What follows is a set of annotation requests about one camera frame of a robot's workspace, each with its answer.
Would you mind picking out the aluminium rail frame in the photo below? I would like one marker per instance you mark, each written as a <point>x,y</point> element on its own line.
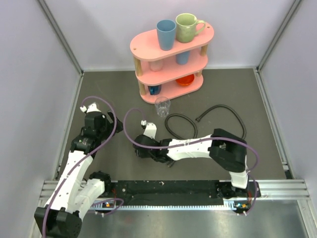
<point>270,190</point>

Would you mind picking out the orange bowl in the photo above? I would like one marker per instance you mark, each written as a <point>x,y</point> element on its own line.
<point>186,80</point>

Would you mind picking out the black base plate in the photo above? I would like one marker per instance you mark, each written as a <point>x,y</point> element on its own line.
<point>180,192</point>

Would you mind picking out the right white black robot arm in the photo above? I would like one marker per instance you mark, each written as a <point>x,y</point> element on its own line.
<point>226,149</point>

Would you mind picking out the dark blue mug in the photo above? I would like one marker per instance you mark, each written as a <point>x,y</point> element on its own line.
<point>154,90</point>

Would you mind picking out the pink three-tier shelf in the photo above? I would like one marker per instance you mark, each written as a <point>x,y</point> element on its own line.
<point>145,48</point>

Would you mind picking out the blue cup middle shelf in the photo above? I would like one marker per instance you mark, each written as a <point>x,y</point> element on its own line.
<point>182,58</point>

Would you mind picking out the pink cup middle shelf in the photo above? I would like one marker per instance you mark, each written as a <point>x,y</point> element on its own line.
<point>156,65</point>

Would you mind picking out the blue tumbler on top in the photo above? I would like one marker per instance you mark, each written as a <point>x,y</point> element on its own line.
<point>166,30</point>

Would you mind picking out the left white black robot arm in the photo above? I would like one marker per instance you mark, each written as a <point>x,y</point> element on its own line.
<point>63,213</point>

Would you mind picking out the clear plastic cup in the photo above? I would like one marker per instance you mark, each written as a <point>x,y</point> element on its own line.
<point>162,105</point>

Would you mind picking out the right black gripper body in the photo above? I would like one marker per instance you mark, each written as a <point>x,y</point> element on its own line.
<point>141,154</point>

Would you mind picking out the green ceramic mug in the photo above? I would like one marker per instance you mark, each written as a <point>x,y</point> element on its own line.
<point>187,27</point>

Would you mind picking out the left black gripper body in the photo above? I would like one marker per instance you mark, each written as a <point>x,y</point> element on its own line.
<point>107,127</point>

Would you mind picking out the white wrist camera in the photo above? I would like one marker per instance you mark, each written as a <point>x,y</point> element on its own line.
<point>93,107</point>
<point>149,128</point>

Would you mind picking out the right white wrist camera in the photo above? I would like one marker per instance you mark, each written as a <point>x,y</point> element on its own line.
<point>149,128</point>

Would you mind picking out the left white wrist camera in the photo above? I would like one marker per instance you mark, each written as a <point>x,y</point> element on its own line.
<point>93,107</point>

